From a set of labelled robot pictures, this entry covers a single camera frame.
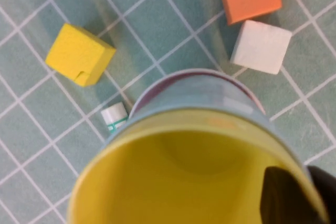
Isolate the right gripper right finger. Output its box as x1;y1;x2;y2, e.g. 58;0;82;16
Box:
308;166;336;224

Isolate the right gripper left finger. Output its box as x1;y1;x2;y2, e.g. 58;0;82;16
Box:
259;166;325;224

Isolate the yellow plastic cup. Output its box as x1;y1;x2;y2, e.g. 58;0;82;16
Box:
67;108;330;224

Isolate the light blue plastic cup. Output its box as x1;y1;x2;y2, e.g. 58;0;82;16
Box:
99;73;313;183

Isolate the pink plastic cup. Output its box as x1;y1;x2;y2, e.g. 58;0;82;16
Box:
128;68;266;119

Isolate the white cube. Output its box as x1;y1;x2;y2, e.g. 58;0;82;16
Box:
230;19;293;74

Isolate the white green glue stick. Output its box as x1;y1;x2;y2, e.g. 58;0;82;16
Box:
100;101;129;133

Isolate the green grid table mat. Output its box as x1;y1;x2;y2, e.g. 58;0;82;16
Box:
0;0;336;224

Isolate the yellow cube with notch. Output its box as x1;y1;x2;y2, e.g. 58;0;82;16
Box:
45;23;117;88

